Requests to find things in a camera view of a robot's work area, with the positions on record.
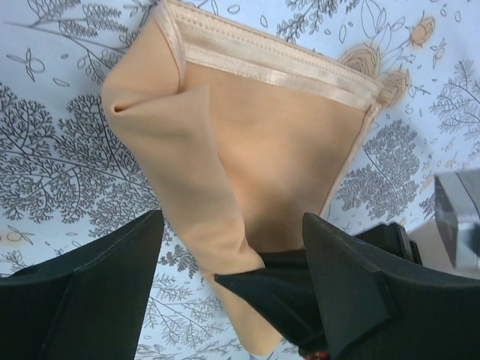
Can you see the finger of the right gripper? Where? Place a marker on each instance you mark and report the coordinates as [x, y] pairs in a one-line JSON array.
[[283, 294]]

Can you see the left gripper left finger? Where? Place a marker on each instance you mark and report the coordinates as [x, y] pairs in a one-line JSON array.
[[88, 303]]

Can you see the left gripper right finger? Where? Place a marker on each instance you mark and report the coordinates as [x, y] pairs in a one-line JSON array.
[[375, 305]]

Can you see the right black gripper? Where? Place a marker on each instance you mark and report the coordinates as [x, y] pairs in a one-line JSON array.
[[386, 243]]

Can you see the orange satin napkin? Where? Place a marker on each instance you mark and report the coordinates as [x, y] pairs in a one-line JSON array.
[[238, 133]]

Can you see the floral patterned tablecloth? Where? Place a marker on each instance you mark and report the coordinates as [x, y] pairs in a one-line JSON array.
[[66, 180]]

